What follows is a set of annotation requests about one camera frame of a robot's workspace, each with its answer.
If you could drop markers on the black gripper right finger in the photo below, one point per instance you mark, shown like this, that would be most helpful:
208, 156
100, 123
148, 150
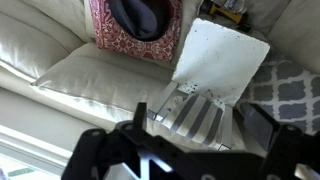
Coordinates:
290, 150

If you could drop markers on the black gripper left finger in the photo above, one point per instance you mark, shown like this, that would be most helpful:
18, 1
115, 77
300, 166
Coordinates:
96, 146

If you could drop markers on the black fedora hat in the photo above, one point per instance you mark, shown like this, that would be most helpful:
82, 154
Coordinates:
140, 18

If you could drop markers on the small white wooden chair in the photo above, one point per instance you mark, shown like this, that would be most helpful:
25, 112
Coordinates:
220, 56

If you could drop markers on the grey white quatrefoil pillow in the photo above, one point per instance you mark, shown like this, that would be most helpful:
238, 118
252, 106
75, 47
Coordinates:
286, 90

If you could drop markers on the large cream cushion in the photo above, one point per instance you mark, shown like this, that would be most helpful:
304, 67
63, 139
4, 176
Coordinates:
100, 80

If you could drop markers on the grey white striped cloth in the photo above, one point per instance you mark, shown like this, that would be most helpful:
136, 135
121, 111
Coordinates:
196, 116

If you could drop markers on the red patterned folded blanket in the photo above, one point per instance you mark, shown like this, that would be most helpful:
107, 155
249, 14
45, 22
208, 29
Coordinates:
123, 41

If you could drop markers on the cream fabric sofa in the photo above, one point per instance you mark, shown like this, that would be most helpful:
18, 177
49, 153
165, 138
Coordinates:
33, 40

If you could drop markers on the yellow black tool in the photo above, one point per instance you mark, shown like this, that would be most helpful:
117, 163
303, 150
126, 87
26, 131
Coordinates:
226, 15

